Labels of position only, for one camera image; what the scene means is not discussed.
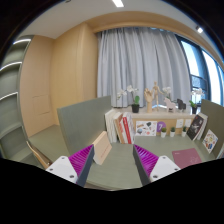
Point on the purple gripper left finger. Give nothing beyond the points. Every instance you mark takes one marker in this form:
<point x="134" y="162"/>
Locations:
<point x="74" y="168"/>

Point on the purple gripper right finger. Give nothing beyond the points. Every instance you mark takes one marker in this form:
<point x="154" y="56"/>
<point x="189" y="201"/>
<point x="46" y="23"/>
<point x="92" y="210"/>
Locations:
<point x="152" y="167"/>

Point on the wooden block on desk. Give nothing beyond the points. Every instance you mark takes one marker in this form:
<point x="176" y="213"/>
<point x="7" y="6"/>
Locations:
<point x="102" y="148"/>

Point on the maroon notebook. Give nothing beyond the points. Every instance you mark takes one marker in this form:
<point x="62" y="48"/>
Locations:
<point x="187" y="157"/>

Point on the small potted plant left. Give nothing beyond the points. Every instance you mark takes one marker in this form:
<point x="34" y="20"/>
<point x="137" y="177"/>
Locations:
<point x="163" y="132"/>

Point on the small potted plant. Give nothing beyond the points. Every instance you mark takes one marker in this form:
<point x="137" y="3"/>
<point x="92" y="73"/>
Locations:
<point x="172" y="131"/>
<point x="163" y="132"/>
<point x="184" y="131"/>

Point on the colourful picture card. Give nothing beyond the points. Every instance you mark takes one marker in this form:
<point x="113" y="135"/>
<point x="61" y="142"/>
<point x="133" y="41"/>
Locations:
<point x="146" y="128"/>

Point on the small potted plant middle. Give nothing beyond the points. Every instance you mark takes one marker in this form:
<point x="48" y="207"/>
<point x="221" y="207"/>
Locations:
<point x="172" y="131"/>

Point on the grey desk partition panel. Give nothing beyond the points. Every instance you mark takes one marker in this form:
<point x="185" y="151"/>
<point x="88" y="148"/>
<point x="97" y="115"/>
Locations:
<point x="83" y="122"/>

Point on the purple round card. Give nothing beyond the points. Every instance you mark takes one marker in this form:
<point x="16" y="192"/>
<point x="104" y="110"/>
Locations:
<point x="160" y="126"/>

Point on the small potted plant right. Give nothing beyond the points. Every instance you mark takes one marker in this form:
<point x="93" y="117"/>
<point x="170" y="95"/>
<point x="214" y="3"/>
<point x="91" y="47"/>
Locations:
<point x="184" y="131"/>

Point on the red book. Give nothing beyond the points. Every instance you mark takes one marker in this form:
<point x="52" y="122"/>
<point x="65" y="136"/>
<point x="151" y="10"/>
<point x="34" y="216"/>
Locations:
<point x="128" y="127"/>

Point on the tan book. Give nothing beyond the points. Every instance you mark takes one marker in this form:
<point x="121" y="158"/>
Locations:
<point x="117" y="118"/>

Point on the dark magazine leaning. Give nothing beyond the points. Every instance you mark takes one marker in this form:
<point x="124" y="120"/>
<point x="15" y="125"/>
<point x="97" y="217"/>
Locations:
<point x="195" y="127"/>

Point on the white orchid in black pot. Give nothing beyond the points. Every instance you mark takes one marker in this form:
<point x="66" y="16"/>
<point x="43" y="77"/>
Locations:
<point x="135" y="98"/>

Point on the white horse figurine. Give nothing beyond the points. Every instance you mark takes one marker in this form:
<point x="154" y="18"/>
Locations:
<point x="171" y="106"/>

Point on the white illustrated book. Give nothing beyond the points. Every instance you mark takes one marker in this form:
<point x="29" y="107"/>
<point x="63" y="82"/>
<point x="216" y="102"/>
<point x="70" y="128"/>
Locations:
<point x="210" y="141"/>

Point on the green shelf unit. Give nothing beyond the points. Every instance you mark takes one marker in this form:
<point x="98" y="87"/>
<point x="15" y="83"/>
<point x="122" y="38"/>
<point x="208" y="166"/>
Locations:
<point x="13" y="144"/>

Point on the black animal figurine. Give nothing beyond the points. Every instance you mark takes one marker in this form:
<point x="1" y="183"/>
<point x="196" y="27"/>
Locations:
<point x="181" y="104"/>

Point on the wooden hand model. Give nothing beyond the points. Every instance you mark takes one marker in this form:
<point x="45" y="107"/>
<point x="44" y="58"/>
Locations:
<point x="149" y="98"/>

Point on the green plant in black pot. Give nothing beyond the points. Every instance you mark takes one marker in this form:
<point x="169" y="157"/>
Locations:
<point x="193" y="106"/>

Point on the wooden mannequin figure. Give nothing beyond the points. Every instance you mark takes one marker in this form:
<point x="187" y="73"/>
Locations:
<point x="156" y="91"/>

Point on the right grey partition panel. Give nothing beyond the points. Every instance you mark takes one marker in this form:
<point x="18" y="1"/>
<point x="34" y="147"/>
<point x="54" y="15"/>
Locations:
<point x="215" y="123"/>

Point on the grey curtain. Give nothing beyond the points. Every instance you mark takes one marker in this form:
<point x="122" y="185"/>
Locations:
<point x="141" y="58"/>

